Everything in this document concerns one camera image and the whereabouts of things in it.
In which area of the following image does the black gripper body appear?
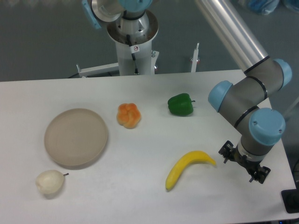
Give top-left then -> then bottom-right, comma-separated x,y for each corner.
233,145 -> 263,173

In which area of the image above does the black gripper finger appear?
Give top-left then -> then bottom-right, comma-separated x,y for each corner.
248,165 -> 271,184
218,140 -> 235,163

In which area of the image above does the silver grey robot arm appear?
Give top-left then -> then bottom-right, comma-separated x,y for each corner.
81,0 -> 292,183

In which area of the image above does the yellow banana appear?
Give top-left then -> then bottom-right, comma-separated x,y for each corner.
165,150 -> 216,191

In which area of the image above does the black device at table edge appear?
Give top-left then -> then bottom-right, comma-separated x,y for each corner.
281,189 -> 299,214

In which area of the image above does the green bell pepper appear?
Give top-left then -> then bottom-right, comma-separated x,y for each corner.
167,93 -> 195,116

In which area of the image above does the orange braided bread roll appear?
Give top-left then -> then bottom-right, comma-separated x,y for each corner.
116,103 -> 141,129

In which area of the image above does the blue plastic bag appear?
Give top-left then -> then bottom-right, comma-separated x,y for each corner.
246,0 -> 279,15

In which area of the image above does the beige round plate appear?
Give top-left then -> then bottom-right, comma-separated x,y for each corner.
44,108 -> 108,168

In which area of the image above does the pale white pear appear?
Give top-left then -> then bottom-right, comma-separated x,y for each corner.
36,170 -> 69,195

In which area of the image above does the white right frame post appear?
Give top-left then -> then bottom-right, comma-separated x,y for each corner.
191,42 -> 200,72

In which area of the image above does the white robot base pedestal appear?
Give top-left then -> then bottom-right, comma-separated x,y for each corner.
107,10 -> 158,76

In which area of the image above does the white left frame bracket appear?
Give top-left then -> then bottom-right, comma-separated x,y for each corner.
76,63 -> 119,77

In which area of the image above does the black base cable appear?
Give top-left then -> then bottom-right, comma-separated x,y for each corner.
126,34 -> 139,75

